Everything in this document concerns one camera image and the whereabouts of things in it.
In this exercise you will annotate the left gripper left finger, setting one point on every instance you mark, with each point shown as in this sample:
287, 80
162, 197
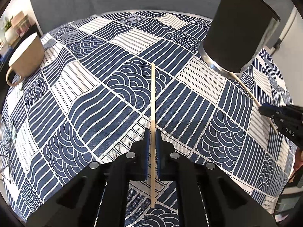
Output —
145, 154

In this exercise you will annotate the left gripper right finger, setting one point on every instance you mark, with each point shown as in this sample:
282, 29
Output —
160, 156

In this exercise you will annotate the wooden chopstick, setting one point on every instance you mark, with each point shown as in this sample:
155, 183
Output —
255, 99
153, 136

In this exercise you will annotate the person's right hand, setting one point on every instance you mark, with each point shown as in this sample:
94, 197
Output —
298, 160

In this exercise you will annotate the blue white patterned tablecloth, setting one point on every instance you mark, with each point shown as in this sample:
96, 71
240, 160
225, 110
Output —
91, 99

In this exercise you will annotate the black steel tumbler cup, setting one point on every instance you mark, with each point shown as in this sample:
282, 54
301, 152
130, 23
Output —
238, 32

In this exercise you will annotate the beige ceramic mug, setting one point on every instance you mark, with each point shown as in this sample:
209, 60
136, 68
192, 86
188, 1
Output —
26, 58

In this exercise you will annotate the potted plant white pot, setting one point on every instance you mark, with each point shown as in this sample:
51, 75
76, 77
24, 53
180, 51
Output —
10, 33

